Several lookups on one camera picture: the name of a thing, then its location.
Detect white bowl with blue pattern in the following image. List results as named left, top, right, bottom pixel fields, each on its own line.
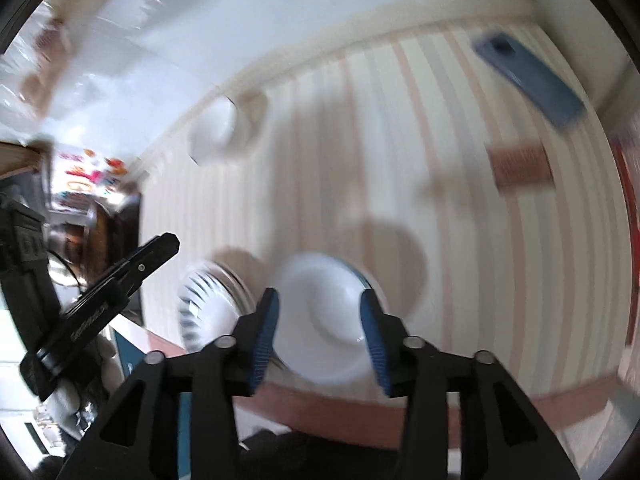
left=269, top=252, right=388, bottom=386

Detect white plate with blue stripes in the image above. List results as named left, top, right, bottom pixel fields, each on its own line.
left=178, top=261, right=255, bottom=353

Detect plain white bowl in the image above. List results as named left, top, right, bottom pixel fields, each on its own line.
left=188, top=91, right=269, bottom=166

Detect white gloved left hand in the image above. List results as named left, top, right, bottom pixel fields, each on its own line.
left=44, top=334, right=124, bottom=441

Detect blue base cabinet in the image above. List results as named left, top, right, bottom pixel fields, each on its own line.
left=100, top=330, right=191, bottom=479

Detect black frying pan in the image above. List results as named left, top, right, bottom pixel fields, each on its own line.
left=44, top=194, right=142, bottom=289

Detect striped cat table cloth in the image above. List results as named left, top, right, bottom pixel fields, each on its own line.
left=141, top=21, right=631, bottom=428

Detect brown label patch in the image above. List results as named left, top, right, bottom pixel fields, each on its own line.
left=486, top=142, right=553, bottom=190

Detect left hanging plastic bag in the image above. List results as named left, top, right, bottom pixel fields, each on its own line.
left=0, top=14, right=106, bottom=126

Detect blue smartphone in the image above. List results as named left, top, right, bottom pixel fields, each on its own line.
left=473, top=32, right=586, bottom=131

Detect colourful wall stickers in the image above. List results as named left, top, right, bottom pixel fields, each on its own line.
left=50, top=146, right=128, bottom=214

